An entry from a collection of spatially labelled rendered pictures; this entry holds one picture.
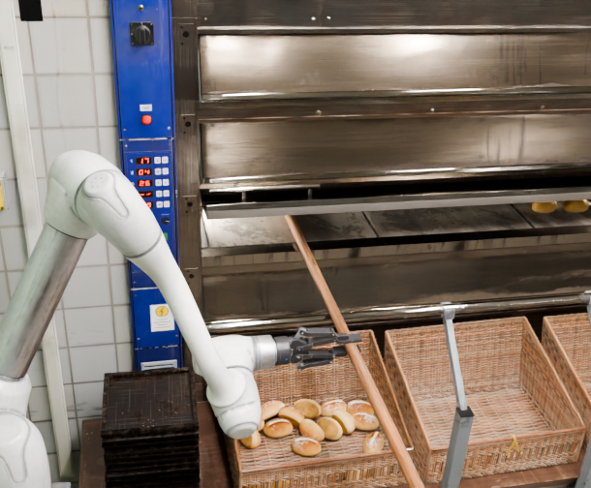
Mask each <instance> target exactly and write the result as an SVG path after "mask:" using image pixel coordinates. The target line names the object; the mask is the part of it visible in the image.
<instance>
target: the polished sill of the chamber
mask: <svg viewBox="0 0 591 488"><path fill-rule="evenodd" d="M584 242H591V225H584V226H568V227H552V228H535V229H504V230H488V231H471V232H456V233H439V234H423V235H406V236H391V237H374V238H358V239H341V240H326V241H309V242H306V243H307V245H308V247H309V249H310V251H311V253H312V255H313V257H314V259H344V258H360V257H375V256H390V255H405V254H420V253H435V252H449V251H465V250H479V249H495V248H510V247H525V246H540V245H555V244H570V243H584ZM201 254H202V267H210V266H226V265H241V264H256V263H271V262H286V261H301V260H304V258H303V256H302V253H301V251H300V250H299V248H298V246H297V244H296V242H293V243H277V244H261V245H244V246H228V247H212V248H201Z"/></svg>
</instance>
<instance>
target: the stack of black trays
mask: <svg viewBox="0 0 591 488"><path fill-rule="evenodd" d="M199 428H200V426H199V417H198V406H197V396H196V386H195V376H194V367H184V368H170V369H157V370H143V371H131V372H117V373H104V390H103V405H102V421H101V438H102V447H103V448H104V459H105V483H106V488H178V487H188V486H196V485H197V484H200V480H201V476H200V448H199V439H200V435H199Z"/></svg>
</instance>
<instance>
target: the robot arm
mask: <svg viewBox="0 0 591 488"><path fill-rule="evenodd" d="M44 216H45V220H46V223H45V225H44V227H43V229H42V232H41V234H40V236H39V238H38V241H37V243H36V245H35V247H34V250H33V252H32V254H31V256H30V258H29V261H28V262H27V264H26V266H25V269H24V271H23V273H22V275H21V277H20V280H19V282H18V284H17V286H16V290H15V292H14V294H13V297H12V299H11V301H10V303H9V305H8V308H7V310H6V312H5V314H4V317H3V319H2V320H1V322H0V488H64V485H63V484H62V483H60V482H56V483H52V484H50V471H49V464H48V459H47V451H46V447H45V444H44V440H43V438H42V435H41V433H40V432H39V430H38V429H37V427H36V426H35V425H34V424H33V423H32V422H31V421H29V420H28V419H27V418H25V417H26V412H27V406H28V400H29V396H30V392H31V388H32V385H31V381H30V379H29V377H28V375H27V371H28V369H29V367H30V365H31V363H32V360H33V358H34V356H35V354H36V352H37V349H38V347H39V345H40V344H41V342H42V340H43V337H44V335H45V333H46V331H47V328H48V325H49V323H50V321H51V319H52V317H53V315H54V312H55V310H56V308H57V306H58V304H59V301H60V299H61V297H62V295H63V293H64V291H65V288H66V287H67V285H68V283H69V281H70V279H71V276H72V274H73V272H74V270H75V268H76V265H77V263H78V260H79V258H80V256H81V253H82V251H83V249H84V247H85V245H86V243H87V240H88V239H90V238H92V237H94V236H95V235H96V234H98V232H99V233H100V234H101V235H102V236H103V237H104V238H106V239H107V240H108V241H109V243H110V244H111V245H113V246H114V247H115V248H116V249H117V250H118V251H119V252H120V253H121V254H122V255H123V256H124V257H125V258H126V259H128V260H130V261H131V262H132V263H134V264H135V265H136V266H137V267H138V268H140V269H141V270H142V271H143V272H144V273H146V274H147V275H148V276H149V277H150V278H151V279H152V280H153V282H154V283H155V284H156V286H157V287H158V289H159V290H160V292H161V294H162V295H163V296H164V298H165V300H166V302H167V304H168V306H169V308H170V310H171V313H172V315H173V317H174V319H175V321H176V323H177V325H178V327H179V329H180V331H181V333H182V335H183V337H184V339H185V341H186V343H187V346H188V348H189V350H190V352H191V354H192V360H193V367H194V371H195V373H196V374H198V375H200V376H202V377H204V379H205V381H206V382H207V384H208V386H207V389H206V396H207V399H208V401H209V403H210V405H211V407H212V409H213V411H214V414H215V416H216V417H217V419H218V422H219V425H220V427H221V428H222V430H223V431H224V433H225V434H226V435H227V436H228V437H231V438H233V439H244V438H248V437H250V436H251V435H253V434H254V433H255V431H256V430H257V429H258V428H259V425H260V422H261V415H262V409H261V402H260V396H259V392H258V388H257V385H256V383H255V380H254V377H253V371H258V370H267V369H273V368H274V366H278V365H288V364H289V363H294V364H295V365H296V367H297V370H298V371H302V370H304V369H306V368H311V367H316V366H322V365H328V364H332V363H333V359H334V358H335V357H338V356H346V355H347V351H346V349H345V347H344V346H338V347H333V348H331V350H316V349H312V348H313V347H316V346H319V345H324V344H328V343H333V342H336V344H337V345H339V344H349V343H358V342H362V339H361V337H360V335H359V333H355V334H348V333H338V334H336V333H335V332H334V330H333V328H332V327H327V328H306V327H303V326H299V327H298V333H297V334H296V335H294V336H292V337H287V336H280V337H273V338H272V337H271V336H270V335H262V336H250V337H246V336H240V335H229V336H220V337H215V338H210V335H209V333H208V331H207V329H206V326H205V324H204V322H203V319H202V316H201V313H200V311H199V309H198V307H197V304H196V302H195V300H194V297H193V295H192V293H191V292H190V289H189V287H188V285H187V283H186V281H185V279H184V277H183V275H182V273H181V271H180V269H179V268H178V266H177V264H176V262H175V260H174V258H173V256H172V254H171V251H170V248H169V246H168V244H167V242H166V239H165V236H164V234H163V232H162V230H161V228H160V227H159V225H158V223H157V221H156V219H155V217H154V215H153V213H152V212H151V210H150V209H149V207H148V206H147V204H146V203H145V202H144V200H143V199H142V198H141V196H140V194H139V193H138V192H137V190H136V189H135V187H134V186H133V185H132V183H131V182H130V181H129V180H128V179H127V178H126V177H125V176H124V175H123V173H122V172H121V171H120V170H119V169H118V168H117V167H116V166H115V165H113V164H112V163H111V162H109V161H108V160H106V159H105V158H103V157H102V156H100V155H98V154H95V153H92V152H88V151H84V150H71V151H67V152H64V153H62V154H60V155H59V156H58V157H57V158H56V159H55V160H54V161H53V162H52V164H51V166H50V168H49V171H48V175H47V197H46V202H45V208H44ZM305 336H306V337H307V338H304V337H305ZM301 337H303V338H301ZM310 337H312V338H310ZM302 359H303V360H302Z"/></svg>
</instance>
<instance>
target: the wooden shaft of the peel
mask: <svg viewBox="0 0 591 488"><path fill-rule="evenodd" d="M285 219H286V221H287V223H288V225H289V227H290V229H291V232H292V234H293V236H294V238H295V241H296V244H297V246H298V248H299V250H300V251H301V253H302V256H303V258H304V260H305V262H306V264H307V267H308V269H309V271H310V273H311V275H312V277H313V280H314V282H315V284H316V286H317V288H318V290H319V293H320V295H321V297H322V299H323V300H324V302H325V305H326V307H327V310H328V312H329V314H330V317H331V319H332V321H333V323H334V325H335V328H336V330H337V332H338V333H348V334H351V333H350V331H349V329H348V327H347V325H346V323H345V322H344V320H343V317H342V315H341V313H340V311H339V309H338V307H337V305H336V303H335V301H334V299H333V297H332V295H331V293H330V290H329V288H328V286H327V283H326V281H325V279H324V277H323V275H322V273H321V271H320V269H319V267H318V265H317V263H316V261H315V259H314V257H313V255H312V253H311V251H310V249H309V247H308V245H307V243H306V241H305V239H304V237H303V234H302V232H301V230H300V228H299V226H298V224H297V222H296V219H295V217H294V215H287V216H285ZM343 345H344V347H345V349H346V351H347V354H348V355H349V357H350V359H351V361H352V363H353V366H354V368H355V370H356V372H357V374H358V378H359V380H360V382H361V384H362V386H363V389H364V391H365V393H366V395H367V397H368V399H369V402H370V404H371V406H372V408H373V410H374V412H375V414H376V416H377V418H378V420H379V422H380V424H381V427H382V429H383V431H384V433H385V435H386V438H387V440H388V442H389V445H390V447H391V450H392V452H393V454H394V456H395V458H396V460H397V463H398V465H399V467H400V469H401V471H402V472H403V475H404V477H405V479H406V481H407V483H408V485H409V488H424V485H423V483H422V481H421V479H420V476H419V474H418V472H417V470H416V468H415V466H414V464H413V462H412V460H411V457H410V455H409V453H408V451H407V449H406V447H405V445H404V443H403V441H402V440H401V438H400V436H399V434H398V432H397V429H396V427H395V425H394V423H393V421H392V419H391V417H390V415H389V412H388V410H387V408H386V406H385V404H384V401H383V399H382V397H381V395H380V393H379V391H378V389H377V387H376V385H375V383H374V381H373V380H372V378H371V376H370V373H369V371H368V369H367V367H366V365H365V363H364V361H363V359H362V357H361V355H360V353H359V351H358V348H357V345H356V343H349V344H343Z"/></svg>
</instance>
